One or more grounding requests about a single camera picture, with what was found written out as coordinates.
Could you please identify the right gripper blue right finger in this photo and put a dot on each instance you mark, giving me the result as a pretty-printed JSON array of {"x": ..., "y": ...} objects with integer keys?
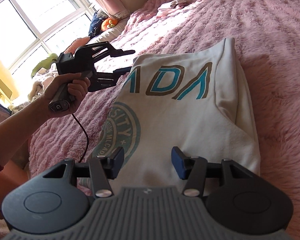
[{"x": 192, "y": 170}]

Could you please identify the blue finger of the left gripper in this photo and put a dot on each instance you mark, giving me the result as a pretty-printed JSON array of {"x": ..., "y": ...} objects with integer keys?
[
  {"x": 106, "y": 80},
  {"x": 98, "y": 51}
]

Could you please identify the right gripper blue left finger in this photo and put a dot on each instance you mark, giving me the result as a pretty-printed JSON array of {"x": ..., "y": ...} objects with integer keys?
[{"x": 103, "y": 169}]

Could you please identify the white Nevada sweatshirt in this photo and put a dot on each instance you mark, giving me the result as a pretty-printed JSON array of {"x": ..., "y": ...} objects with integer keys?
[{"x": 199, "y": 102}]

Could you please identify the person's left forearm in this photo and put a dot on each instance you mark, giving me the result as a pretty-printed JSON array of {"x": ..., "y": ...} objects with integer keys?
[{"x": 16, "y": 129}]

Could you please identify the small folded pink clothes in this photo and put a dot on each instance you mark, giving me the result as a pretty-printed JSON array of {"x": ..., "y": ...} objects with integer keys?
[{"x": 171, "y": 5}]

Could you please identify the person's left hand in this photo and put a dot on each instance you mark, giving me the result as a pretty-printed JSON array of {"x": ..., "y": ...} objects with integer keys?
[{"x": 65, "y": 93}]

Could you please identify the navy patterned pillow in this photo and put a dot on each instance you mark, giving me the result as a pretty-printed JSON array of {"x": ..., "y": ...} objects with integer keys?
[{"x": 95, "y": 27}]

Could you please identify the orange plush toy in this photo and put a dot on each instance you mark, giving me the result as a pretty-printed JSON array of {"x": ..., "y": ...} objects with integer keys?
[{"x": 108, "y": 23}]

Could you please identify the green plush toy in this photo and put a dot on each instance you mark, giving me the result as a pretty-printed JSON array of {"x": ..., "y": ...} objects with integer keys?
[{"x": 46, "y": 64}]

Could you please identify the pink fluffy bed blanket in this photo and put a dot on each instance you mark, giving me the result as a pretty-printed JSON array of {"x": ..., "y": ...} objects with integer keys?
[{"x": 267, "y": 42}]

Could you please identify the window with white frame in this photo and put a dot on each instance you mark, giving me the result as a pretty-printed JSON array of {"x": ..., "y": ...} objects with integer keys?
[{"x": 32, "y": 29}]

